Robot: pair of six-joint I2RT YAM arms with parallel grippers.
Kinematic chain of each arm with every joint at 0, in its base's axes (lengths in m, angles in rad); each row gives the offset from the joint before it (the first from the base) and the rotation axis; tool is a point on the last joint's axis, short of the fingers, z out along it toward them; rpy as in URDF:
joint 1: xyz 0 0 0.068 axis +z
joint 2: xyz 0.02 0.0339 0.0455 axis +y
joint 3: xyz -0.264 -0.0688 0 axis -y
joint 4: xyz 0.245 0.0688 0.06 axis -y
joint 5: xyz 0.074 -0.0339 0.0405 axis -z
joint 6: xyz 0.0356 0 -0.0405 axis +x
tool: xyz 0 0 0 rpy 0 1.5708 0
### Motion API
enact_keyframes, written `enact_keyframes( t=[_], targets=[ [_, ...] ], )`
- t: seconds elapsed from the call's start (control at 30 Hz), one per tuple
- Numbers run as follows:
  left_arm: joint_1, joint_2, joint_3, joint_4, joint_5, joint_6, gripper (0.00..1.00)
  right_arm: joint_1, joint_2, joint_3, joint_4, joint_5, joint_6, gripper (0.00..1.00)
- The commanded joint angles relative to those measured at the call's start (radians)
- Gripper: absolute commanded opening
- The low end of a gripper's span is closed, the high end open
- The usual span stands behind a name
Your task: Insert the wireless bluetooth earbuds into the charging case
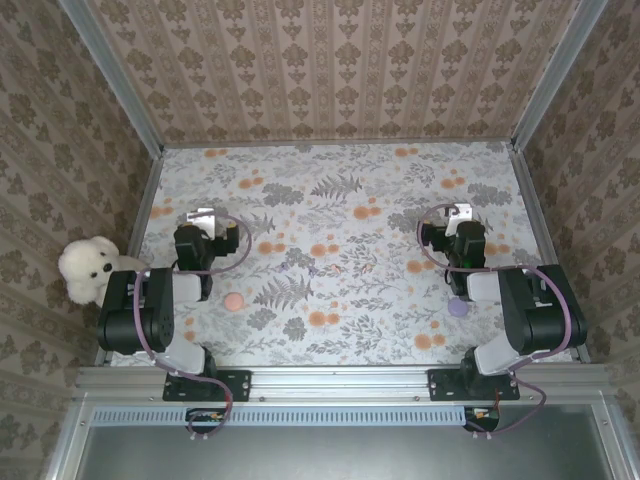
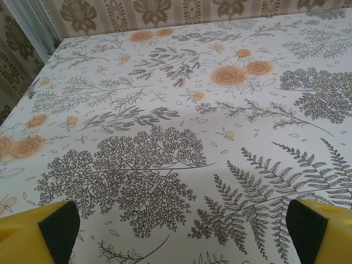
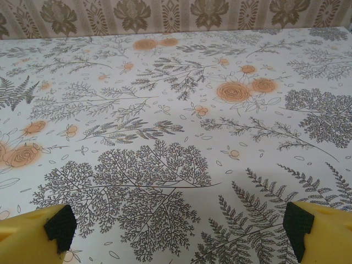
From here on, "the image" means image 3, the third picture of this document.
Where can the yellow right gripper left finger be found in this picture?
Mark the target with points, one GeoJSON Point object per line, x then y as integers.
{"type": "Point", "coordinates": [24, 236]}

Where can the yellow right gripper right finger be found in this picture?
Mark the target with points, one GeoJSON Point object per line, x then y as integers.
{"type": "Point", "coordinates": [327, 236]}

